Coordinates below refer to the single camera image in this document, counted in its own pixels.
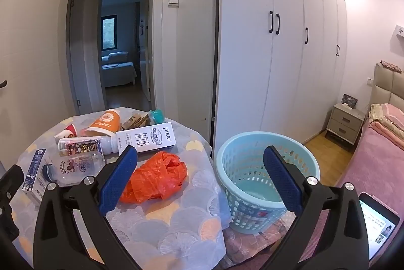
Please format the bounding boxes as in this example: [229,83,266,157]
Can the blue white carton box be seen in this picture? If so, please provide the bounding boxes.
[22,148,51,206]

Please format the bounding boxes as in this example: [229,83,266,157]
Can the clear plastic bottle blue cap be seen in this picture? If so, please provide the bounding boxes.
[41,151,106,187]

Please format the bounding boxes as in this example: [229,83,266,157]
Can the red paper cup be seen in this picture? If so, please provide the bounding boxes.
[54,123,77,144]

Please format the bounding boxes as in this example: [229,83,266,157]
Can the white tube bottle red label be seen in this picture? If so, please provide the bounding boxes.
[58,136,118,156]

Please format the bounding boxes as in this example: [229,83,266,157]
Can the orange paper cup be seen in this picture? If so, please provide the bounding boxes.
[80,109,121,137]

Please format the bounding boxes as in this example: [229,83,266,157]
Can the orange plastic bag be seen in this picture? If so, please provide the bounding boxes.
[119,151,188,204]

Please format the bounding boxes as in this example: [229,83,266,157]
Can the white toothpaste box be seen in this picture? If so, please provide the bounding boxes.
[111,122,177,154]

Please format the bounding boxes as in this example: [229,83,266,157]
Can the brown paper packet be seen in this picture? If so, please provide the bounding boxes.
[121,113,150,130]

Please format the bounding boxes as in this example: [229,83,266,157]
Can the teal packet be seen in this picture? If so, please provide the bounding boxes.
[148,108,165,125]

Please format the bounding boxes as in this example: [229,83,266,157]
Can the smartphone with lit screen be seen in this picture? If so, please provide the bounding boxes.
[359,192,400,261]

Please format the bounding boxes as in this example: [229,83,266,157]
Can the pink bed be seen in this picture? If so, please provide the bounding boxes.
[296,117,404,261]

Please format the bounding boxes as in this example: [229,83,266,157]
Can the light blue laundry basket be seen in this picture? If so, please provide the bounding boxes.
[214,132,320,234]

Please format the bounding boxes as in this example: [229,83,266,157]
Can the pink floral stool cushion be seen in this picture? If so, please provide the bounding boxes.
[218,211,295,269]

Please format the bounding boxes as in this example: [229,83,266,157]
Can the grey bedside table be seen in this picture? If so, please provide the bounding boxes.
[326,103,366,145]

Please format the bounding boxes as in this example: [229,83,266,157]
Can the fan-pattern tablecloth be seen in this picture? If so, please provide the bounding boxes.
[10,111,231,269]

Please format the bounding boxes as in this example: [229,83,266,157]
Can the folded blankets on bed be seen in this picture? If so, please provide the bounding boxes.
[368,104,404,149]

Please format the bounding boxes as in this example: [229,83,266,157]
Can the distant blue bed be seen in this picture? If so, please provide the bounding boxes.
[101,50,137,88]

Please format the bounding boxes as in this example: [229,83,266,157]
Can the beige padded headboard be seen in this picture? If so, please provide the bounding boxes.
[369,62,404,111]

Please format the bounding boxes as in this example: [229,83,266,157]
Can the white wardrobe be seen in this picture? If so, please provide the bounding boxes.
[214,0,347,149]

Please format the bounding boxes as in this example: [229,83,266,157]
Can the black door handle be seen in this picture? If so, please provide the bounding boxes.
[0,80,7,88]

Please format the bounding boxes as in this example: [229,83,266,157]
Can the photo frame on nightstand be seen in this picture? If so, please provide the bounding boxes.
[341,94,358,109]

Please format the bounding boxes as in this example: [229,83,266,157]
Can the white light switch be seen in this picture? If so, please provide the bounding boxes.
[168,0,180,7]

